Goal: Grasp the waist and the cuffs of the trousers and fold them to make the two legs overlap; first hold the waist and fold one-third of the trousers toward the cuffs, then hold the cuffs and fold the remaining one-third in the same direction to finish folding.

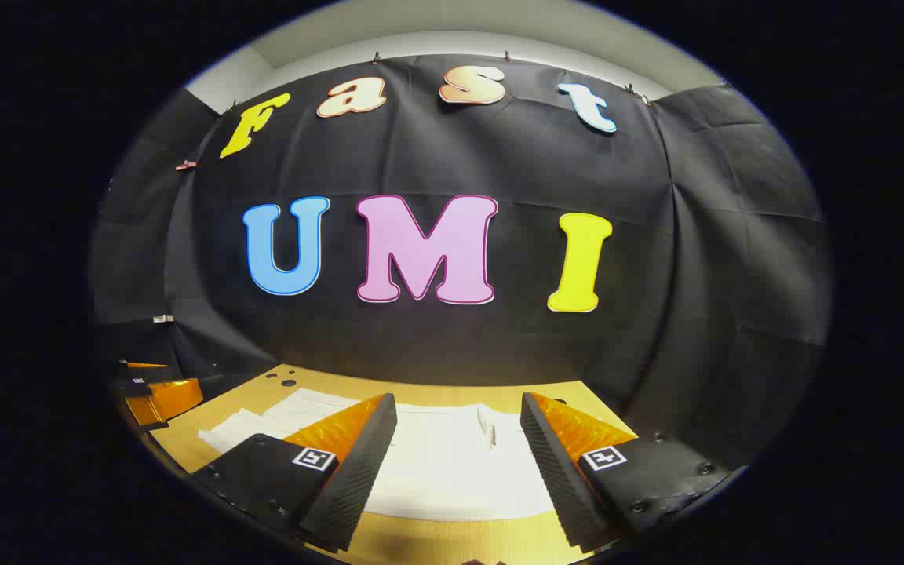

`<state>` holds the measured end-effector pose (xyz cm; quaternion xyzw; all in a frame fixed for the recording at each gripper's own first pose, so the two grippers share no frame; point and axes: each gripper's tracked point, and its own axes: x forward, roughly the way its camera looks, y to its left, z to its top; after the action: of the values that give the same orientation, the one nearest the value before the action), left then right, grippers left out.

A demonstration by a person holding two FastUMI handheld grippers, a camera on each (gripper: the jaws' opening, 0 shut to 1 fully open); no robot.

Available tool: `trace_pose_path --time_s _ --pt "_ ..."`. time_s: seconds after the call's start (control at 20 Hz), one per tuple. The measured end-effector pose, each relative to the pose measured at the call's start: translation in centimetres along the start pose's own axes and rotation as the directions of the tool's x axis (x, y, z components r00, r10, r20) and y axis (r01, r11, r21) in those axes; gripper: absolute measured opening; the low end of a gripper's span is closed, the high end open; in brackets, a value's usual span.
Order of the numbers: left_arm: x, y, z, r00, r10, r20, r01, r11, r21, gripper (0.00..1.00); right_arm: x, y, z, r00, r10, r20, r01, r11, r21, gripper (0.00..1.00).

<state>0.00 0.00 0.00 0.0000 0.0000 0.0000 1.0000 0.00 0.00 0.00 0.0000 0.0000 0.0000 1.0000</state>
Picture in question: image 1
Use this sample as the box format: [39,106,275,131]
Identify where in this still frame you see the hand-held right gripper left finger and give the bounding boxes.
[191,392,399,553]

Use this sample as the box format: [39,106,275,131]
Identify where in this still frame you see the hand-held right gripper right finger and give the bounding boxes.
[519,392,734,549]

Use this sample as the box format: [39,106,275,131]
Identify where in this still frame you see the white jeans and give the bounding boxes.
[198,388,559,523]

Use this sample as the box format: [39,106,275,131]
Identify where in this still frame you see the black backdrop cloth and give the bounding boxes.
[89,53,833,472]

